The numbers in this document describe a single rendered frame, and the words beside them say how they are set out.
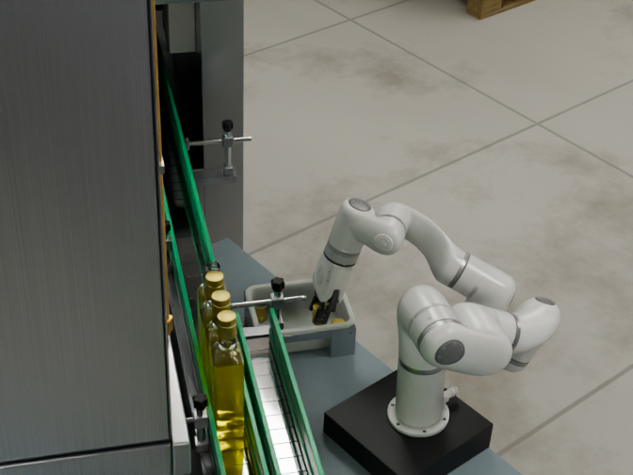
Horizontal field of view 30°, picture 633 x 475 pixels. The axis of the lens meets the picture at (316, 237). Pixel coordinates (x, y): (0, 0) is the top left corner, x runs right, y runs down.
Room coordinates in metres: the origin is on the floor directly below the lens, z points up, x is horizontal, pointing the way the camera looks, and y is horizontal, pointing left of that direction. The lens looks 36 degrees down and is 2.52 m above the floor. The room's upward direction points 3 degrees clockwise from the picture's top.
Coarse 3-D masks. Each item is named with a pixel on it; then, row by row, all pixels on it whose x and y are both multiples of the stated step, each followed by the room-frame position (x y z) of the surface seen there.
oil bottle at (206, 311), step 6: (204, 306) 1.71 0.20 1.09; (204, 312) 1.70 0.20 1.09; (210, 312) 1.69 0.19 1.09; (204, 318) 1.69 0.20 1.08; (210, 318) 1.69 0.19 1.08; (204, 324) 1.68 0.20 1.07; (204, 354) 1.68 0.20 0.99; (204, 360) 1.68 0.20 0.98; (204, 366) 1.68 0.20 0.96; (204, 372) 1.68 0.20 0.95
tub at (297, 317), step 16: (256, 288) 2.08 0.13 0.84; (288, 288) 2.10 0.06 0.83; (304, 288) 2.11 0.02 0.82; (288, 304) 2.10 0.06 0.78; (304, 304) 2.10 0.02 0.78; (336, 304) 2.09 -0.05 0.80; (256, 320) 1.97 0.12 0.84; (288, 320) 2.06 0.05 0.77; (304, 320) 2.06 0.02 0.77; (352, 320) 1.98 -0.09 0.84
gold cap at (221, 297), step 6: (216, 294) 1.66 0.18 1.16; (222, 294) 1.66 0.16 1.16; (228, 294) 1.66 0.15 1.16; (216, 300) 1.64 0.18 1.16; (222, 300) 1.64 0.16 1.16; (228, 300) 1.65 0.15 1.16; (216, 306) 1.64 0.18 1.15; (222, 306) 1.64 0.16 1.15; (228, 306) 1.65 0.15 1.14; (216, 312) 1.64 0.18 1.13; (216, 318) 1.64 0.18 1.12
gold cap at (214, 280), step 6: (216, 270) 1.73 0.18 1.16; (210, 276) 1.71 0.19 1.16; (216, 276) 1.71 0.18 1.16; (222, 276) 1.71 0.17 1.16; (210, 282) 1.70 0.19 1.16; (216, 282) 1.70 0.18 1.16; (222, 282) 1.71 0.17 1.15; (210, 288) 1.70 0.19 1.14; (216, 288) 1.70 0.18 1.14; (222, 288) 1.71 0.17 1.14; (210, 294) 1.70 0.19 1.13
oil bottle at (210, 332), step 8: (208, 328) 1.65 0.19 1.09; (216, 328) 1.64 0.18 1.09; (208, 336) 1.64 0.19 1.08; (216, 336) 1.63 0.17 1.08; (208, 344) 1.63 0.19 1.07; (208, 352) 1.63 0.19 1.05; (208, 360) 1.63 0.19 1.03; (208, 368) 1.63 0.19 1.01; (208, 376) 1.63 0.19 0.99; (208, 384) 1.63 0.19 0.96; (208, 392) 1.63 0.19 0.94
